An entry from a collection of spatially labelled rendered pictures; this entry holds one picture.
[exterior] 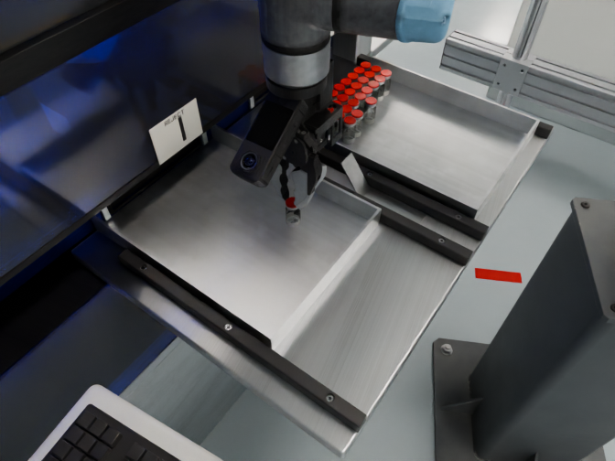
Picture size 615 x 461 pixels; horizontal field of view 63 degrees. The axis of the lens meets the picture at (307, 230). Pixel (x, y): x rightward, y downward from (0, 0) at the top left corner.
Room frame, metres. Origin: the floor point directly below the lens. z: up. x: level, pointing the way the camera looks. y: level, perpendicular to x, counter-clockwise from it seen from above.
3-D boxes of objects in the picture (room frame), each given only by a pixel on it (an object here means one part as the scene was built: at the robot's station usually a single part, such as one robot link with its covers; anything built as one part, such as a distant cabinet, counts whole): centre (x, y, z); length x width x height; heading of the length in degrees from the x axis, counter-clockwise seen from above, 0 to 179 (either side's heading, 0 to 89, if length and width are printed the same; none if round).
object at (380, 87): (0.76, -0.10, 0.90); 0.18 x 0.02 x 0.05; 144
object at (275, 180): (0.52, 0.03, 0.97); 0.06 x 0.03 x 0.09; 144
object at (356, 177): (0.53, -0.12, 0.91); 0.14 x 0.03 x 0.06; 55
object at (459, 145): (0.69, -0.19, 0.90); 0.34 x 0.26 x 0.04; 54
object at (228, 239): (0.48, 0.11, 0.90); 0.34 x 0.26 x 0.04; 54
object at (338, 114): (0.51, 0.01, 1.07); 0.09 x 0.08 x 0.12; 144
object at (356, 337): (0.58, -0.05, 0.87); 0.70 x 0.48 x 0.02; 144
